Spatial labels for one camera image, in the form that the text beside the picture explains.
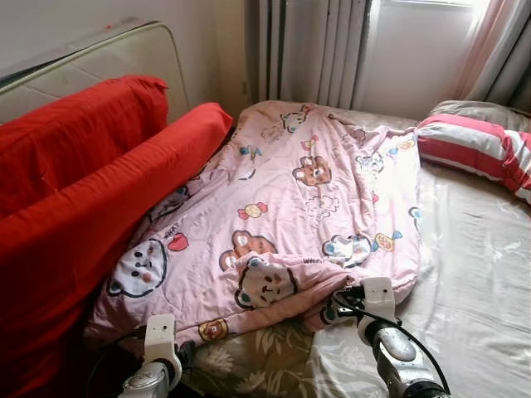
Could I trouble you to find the beige floral bedsheet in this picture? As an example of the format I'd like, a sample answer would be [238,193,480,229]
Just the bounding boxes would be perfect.
[178,108,531,398]

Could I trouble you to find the beige pillow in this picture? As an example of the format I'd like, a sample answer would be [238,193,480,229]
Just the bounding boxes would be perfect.
[427,99,531,133]

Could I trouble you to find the grey curtain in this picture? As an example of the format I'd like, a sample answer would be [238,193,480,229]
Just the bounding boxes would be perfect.
[460,0,531,113]
[245,0,374,113]

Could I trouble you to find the white quilted mattress green edging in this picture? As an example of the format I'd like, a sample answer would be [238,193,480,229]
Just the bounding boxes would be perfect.
[0,21,190,125]

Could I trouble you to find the red fabric cushion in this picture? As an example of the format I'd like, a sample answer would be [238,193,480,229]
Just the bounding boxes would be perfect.
[0,102,235,398]
[0,75,169,218]

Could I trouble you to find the striped red blue bolster pillow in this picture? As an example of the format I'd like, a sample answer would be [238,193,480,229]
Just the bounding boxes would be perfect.
[415,114,531,204]

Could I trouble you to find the pink cartoon print quilt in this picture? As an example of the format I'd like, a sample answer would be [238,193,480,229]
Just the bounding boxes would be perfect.
[83,99,424,349]

